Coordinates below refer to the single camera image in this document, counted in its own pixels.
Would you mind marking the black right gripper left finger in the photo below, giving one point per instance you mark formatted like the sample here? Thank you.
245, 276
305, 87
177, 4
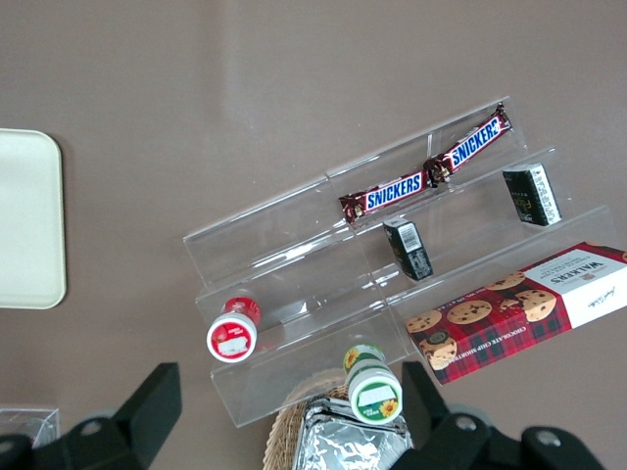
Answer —
147, 416

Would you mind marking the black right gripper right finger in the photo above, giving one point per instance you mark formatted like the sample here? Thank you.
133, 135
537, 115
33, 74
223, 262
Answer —
431, 416

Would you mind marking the foil wrapped sandwich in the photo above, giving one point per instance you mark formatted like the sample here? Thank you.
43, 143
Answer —
343, 438

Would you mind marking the woven wicker basket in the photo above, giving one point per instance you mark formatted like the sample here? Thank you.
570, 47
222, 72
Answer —
284, 431

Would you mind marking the cream plastic tray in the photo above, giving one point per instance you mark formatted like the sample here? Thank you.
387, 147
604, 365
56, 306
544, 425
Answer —
29, 219

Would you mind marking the green lidded yogurt cup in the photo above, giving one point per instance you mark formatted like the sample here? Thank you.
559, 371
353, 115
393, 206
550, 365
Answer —
372, 387

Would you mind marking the clear plastic box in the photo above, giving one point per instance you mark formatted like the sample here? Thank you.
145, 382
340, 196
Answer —
29, 426

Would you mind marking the red lidded yogurt cup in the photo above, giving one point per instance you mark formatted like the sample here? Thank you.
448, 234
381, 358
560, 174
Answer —
234, 332

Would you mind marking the Walkers shortbread cookie box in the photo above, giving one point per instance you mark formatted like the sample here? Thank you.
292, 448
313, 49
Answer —
514, 313

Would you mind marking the black box with barcode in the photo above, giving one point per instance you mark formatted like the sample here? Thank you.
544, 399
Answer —
409, 249

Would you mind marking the clear acrylic stepped display stand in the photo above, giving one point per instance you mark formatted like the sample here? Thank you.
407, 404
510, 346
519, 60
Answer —
313, 274

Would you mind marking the Snickers chocolate bar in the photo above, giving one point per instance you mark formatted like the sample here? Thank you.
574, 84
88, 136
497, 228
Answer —
387, 194
472, 144

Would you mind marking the black box with white side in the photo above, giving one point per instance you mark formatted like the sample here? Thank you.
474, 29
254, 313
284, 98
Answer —
531, 193

